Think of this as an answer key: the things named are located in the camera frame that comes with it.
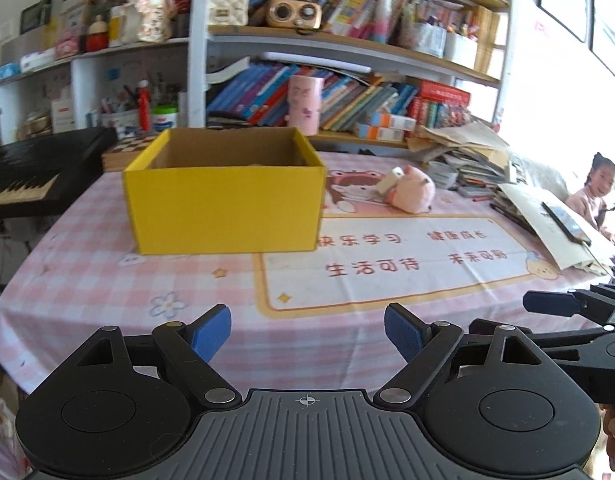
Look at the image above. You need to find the black piano keyboard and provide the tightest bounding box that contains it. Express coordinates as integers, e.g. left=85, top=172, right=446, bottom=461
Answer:
left=0, top=127, right=118, bottom=220

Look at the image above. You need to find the red tassel pen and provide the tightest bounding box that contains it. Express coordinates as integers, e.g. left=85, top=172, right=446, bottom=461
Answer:
left=138, top=80, right=152, bottom=132

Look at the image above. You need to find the grey tape roll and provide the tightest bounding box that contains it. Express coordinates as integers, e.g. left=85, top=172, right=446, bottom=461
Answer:
left=430, top=162, right=458, bottom=190

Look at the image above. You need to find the white green lidded jar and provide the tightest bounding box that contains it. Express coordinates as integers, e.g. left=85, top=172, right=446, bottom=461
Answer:
left=152, top=105, right=178, bottom=133

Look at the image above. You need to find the wooden retro radio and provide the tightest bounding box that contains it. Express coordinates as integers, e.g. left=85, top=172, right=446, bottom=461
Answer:
left=266, top=0, right=324, bottom=29

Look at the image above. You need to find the black stapler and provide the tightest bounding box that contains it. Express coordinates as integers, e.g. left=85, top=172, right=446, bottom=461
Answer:
left=208, top=112, right=248, bottom=128

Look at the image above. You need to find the pink plush pig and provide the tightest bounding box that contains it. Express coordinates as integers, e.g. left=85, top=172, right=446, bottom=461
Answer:
left=377, top=165, right=437, bottom=213

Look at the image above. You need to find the white quilted pearl handbag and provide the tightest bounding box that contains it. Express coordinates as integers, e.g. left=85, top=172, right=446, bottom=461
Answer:
left=208, top=0, right=249, bottom=28

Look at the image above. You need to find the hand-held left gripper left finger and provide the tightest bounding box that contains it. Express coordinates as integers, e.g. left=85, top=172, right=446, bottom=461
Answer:
left=62, top=305, right=242, bottom=409

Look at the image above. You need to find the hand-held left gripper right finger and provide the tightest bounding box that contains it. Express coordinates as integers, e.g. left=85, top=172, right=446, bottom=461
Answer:
left=373, top=302, right=554, bottom=407

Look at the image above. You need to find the pink printed cup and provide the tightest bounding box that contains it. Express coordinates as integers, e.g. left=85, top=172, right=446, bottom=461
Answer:
left=286, top=75, right=324, bottom=136

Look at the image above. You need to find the row of leaning books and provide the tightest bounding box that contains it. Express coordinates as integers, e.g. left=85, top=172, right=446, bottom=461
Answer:
left=208, top=62, right=418, bottom=131

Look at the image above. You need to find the white storage box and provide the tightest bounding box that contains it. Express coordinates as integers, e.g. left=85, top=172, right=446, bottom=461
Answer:
left=445, top=32, right=478, bottom=71

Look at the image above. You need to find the orange white carton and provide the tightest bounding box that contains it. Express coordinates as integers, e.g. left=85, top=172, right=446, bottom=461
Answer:
left=352, top=122, right=405, bottom=142
left=365, top=110, right=417, bottom=131

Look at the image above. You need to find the white wooden bookshelf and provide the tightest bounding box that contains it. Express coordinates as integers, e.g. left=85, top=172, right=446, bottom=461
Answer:
left=0, top=0, right=513, bottom=153

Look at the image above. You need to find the black smartphone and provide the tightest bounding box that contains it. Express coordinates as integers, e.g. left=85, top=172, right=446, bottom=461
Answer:
left=541, top=201, right=593, bottom=246

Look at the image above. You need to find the red round figurine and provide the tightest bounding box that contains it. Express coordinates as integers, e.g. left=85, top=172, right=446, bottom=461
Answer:
left=85, top=16, right=110, bottom=53

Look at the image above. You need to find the yellow cardboard box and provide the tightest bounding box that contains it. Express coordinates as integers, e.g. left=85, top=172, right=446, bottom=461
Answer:
left=122, top=127, right=328, bottom=256

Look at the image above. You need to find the floral dress doll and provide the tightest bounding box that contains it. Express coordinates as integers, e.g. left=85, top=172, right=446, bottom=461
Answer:
left=128, top=0, right=176, bottom=43

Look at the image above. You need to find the stack of red books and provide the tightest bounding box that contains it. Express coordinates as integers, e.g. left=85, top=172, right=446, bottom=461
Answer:
left=407, top=80, right=472, bottom=128

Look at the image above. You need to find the pink checkered tablecloth desktop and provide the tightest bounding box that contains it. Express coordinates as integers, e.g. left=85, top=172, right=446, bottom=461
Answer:
left=0, top=150, right=615, bottom=396

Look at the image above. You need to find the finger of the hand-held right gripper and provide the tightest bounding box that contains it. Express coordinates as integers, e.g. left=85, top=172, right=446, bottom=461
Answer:
left=467, top=319, right=608, bottom=356
left=522, top=284, right=615, bottom=323

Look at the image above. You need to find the pile of papers and notebooks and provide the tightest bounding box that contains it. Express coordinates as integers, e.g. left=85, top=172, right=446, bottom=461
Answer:
left=406, top=121, right=525, bottom=201

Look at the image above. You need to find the checkered chessboard box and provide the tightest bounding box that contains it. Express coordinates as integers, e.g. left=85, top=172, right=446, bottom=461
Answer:
left=102, top=134, right=164, bottom=172

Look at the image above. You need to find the white pen holder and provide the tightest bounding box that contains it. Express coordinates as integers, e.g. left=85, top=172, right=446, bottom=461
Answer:
left=100, top=100, right=138, bottom=133

